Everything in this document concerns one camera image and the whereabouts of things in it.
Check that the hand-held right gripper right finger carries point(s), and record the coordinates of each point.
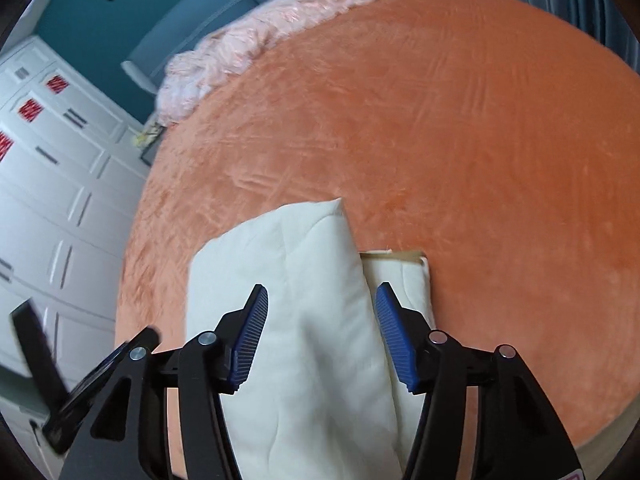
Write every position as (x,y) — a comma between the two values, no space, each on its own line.
(392,336)

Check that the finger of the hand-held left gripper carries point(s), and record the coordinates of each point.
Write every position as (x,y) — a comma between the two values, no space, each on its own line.
(95,385)
(35,345)

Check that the pink lace quilt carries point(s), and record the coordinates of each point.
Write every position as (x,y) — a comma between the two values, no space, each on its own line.
(225,50)

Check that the pale clutter on nightstand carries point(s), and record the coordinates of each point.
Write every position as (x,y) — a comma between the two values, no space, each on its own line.
(147,135)

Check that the orange plush blanket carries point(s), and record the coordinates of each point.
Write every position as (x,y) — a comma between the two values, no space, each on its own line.
(450,160)

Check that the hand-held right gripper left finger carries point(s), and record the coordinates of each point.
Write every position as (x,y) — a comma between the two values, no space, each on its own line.
(247,341)

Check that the cream quilted blanket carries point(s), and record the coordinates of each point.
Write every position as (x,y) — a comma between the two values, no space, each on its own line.
(310,335)

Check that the blue upholstered headboard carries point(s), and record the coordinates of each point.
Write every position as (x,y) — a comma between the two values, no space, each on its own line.
(200,5)

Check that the white wardrobe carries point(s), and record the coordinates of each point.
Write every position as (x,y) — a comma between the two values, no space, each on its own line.
(50,210)

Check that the dark nightstand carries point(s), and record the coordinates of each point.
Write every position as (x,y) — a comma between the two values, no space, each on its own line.
(150,154)

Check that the red wardrobe sticker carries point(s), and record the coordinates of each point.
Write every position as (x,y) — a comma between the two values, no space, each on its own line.
(56,83)
(4,142)
(31,109)

